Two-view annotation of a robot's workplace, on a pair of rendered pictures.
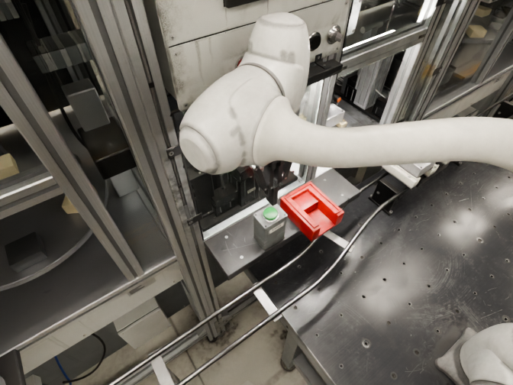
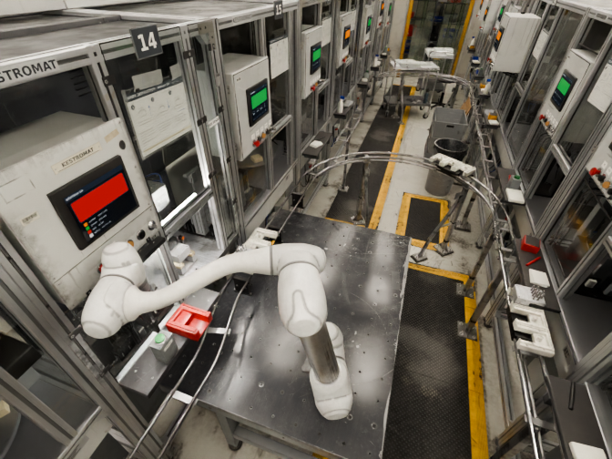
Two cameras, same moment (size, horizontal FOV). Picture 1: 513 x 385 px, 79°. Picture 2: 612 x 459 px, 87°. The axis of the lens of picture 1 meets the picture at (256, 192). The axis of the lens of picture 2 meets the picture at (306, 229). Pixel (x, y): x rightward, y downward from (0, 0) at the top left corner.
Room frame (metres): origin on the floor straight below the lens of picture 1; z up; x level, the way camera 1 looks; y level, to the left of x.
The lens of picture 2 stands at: (-0.41, -0.08, 2.21)
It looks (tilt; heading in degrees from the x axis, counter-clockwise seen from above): 39 degrees down; 324
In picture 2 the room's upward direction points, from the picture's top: 1 degrees clockwise
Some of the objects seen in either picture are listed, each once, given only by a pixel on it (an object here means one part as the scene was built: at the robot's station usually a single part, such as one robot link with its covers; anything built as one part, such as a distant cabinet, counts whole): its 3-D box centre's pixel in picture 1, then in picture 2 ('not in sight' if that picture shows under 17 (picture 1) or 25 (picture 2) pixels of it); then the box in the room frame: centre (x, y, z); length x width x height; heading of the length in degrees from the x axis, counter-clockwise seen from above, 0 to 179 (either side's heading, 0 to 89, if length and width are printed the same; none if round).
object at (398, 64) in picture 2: not in sight; (410, 87); (3.55, -5.34, 0.48); 0.88 x 0.56 x 0.96; 53
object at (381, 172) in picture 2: not in sight; (386, 129); (3.18, -4.45, 0.01); 5.85 x 0.59 x 0.01; 125
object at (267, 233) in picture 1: (268, 224); (162, 345); (0.52, -0.03, 0.97); 0.08 x 0.08 x 0.12; 35
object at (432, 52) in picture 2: not in sight; (434, 73); (3.95, -6.62, 0.48); 0.84 x 0.58 x 0.97; 133
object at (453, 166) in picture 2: not in sight; (451, 167); (0.90, -2.65, 0.84); 0.37 x 0.14 x 0.10; 3
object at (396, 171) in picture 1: (424, 160); (255, 251); (0.92, -0.69, 0.84); 0.36 x 0.14 x 0.10; 125
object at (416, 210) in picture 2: not in sight; (423, 219); (1.13, -2.88, 0.01); 1.00 x 0.55 x 0.01; 125
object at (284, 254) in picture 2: not in sight; (299, 261); (0.21, -0.52, 1.44); 0.18 x 0.14 x 0.13; 60
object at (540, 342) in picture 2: not in sight; (525, 321); (-0.30, -1.55, 0.84); 0.37 x 0.14 x 0.10; 125
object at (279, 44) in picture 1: (275, 67); (121, 267); (0.50, -0.03, 1.46); 0.13 x 0.11 x 0.16; 150
